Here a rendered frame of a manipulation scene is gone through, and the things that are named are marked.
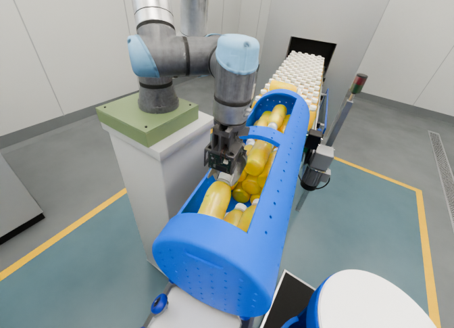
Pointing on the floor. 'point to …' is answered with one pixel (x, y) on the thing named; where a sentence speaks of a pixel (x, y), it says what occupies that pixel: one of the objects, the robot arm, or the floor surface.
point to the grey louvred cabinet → (15, 204)
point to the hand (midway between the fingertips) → (225, 177)
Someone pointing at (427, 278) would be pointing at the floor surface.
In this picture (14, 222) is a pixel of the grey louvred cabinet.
